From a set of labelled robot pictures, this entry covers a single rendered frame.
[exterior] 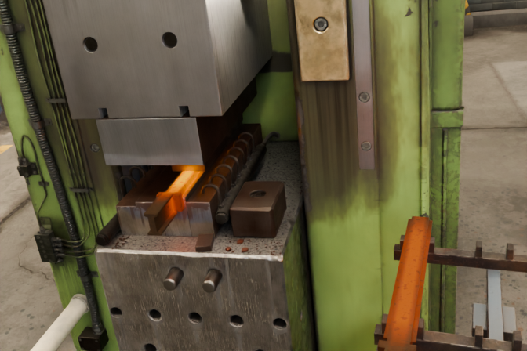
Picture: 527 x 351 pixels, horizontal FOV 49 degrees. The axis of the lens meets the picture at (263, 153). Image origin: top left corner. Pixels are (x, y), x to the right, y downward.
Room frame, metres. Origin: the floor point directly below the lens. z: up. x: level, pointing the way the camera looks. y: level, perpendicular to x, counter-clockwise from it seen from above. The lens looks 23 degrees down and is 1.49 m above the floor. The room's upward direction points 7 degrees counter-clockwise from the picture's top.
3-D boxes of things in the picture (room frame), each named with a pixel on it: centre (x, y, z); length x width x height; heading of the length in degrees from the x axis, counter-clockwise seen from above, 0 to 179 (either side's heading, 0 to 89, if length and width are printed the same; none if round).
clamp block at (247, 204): (1.02, 0.02, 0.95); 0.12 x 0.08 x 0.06; 164
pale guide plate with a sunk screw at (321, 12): (1.05, -0.13, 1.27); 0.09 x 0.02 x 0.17; 74
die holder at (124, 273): (1.21, 0.10, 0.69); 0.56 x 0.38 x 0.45; 164
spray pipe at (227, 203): (1.14, 0.05, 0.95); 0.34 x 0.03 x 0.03; 164
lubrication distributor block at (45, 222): (1.23, 0.53, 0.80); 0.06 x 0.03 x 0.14; 74
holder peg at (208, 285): (0.90, 0.12, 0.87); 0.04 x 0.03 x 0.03; 164
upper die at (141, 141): (1.21, 0.15, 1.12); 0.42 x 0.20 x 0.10; 164
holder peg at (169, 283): (0.92, 0.20, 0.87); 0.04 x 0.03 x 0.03; 164
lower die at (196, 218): (1.21, 0.15, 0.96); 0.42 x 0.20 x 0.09; 164
